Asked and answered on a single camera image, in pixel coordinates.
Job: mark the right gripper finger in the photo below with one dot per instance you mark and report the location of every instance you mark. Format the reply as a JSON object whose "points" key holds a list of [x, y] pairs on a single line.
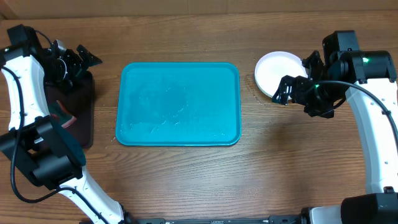
{"points": [[314, 66], [284, 90]]}

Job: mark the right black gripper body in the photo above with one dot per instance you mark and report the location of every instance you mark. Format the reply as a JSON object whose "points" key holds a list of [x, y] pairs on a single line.
{"points": [[319, 99]]}

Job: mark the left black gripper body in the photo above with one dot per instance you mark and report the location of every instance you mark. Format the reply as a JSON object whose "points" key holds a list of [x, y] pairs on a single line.
{"points": [[63, 70]]}

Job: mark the white plate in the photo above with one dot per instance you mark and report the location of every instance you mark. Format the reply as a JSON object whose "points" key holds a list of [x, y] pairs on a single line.
{"points": [[273, 66]]}

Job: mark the green and pink sponge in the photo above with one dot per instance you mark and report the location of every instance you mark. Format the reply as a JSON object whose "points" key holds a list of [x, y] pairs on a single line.
{"points": [[60, 113]]}

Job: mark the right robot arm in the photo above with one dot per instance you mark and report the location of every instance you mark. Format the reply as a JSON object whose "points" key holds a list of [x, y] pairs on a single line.
{"points": [[367, 80]]}

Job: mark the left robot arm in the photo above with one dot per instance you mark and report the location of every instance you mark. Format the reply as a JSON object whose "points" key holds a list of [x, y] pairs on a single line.
{"points": [[37, 144]]}

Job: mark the black rectangular water tray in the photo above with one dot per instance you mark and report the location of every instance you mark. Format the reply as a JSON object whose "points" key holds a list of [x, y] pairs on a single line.
{"points": [[80, 102]]}

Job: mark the teal plastic tray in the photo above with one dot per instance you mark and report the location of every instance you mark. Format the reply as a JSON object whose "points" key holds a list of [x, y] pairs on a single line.
{"points": [[179, 104]]}

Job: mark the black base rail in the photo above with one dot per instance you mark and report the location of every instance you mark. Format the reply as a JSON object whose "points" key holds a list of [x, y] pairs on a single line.
{"points": [[273, 219]]}

